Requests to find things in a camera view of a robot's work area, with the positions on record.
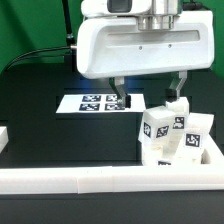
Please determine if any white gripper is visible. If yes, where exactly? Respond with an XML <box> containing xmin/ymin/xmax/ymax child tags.
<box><xmin>77</xmin><ymin>0</ymin><xmax>214</xmax><ymax>108</ymax></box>

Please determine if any white round stool seat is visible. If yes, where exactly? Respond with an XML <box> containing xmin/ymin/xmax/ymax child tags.
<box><xmin>141</xmin><ymin>146</ymin><xmax>204</xmax><ymax>167</ymax></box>

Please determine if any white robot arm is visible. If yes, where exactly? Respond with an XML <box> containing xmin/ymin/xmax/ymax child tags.
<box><xmin>76</xmin><ymin>0</ymin><xmax>215</xmax><ymax>108</ymax></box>

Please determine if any white marker sheet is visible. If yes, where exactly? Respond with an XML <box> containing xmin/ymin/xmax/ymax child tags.
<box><xmin>57</xmin><ymin>94</ymin><xmax>146</xmax><ymax>113</ymax></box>

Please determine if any black vertical pole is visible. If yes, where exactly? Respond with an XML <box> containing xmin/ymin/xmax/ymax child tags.
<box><xmin>61</xmin><ymin>0</ymin><xmax>76</xmax><ymax>64</ymax></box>

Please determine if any white U-shaped fence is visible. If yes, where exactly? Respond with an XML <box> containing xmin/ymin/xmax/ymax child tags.
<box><xmin>0</xmin><ymin>138</ymin><xmax>224</xmax><ymax>195</ymax></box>

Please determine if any white block left edge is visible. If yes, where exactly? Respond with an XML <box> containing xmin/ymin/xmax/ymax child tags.
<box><xmin>0</xmin><ymin>126</ymin><xmax>8</xmax><ymax>153</ymax></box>

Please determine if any black cable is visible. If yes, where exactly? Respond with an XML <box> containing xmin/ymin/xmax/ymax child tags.
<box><xmin>1</xmin><ymin>45</ymin><xmax>79</xmax><ymax>74</ymax></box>

